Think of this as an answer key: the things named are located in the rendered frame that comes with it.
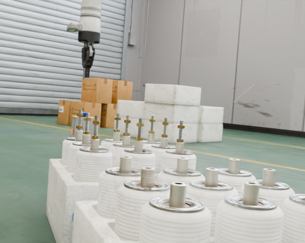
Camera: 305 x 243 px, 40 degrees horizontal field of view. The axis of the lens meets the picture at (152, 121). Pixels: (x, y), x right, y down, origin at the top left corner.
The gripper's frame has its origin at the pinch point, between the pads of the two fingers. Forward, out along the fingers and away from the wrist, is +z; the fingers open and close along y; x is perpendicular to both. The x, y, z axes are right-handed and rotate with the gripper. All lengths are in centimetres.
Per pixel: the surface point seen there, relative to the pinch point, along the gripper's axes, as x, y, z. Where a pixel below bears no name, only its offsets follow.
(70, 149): 8.5, -30.2, 22.8
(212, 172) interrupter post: -7, -83, 20
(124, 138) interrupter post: -6.9, -29.3, 19.3
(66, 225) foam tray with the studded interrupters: 11, -48, 39
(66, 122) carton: -49, 379, 39
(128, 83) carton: -122, 376, -15
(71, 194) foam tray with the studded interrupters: 10, -48, 31
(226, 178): -16, -73, 22
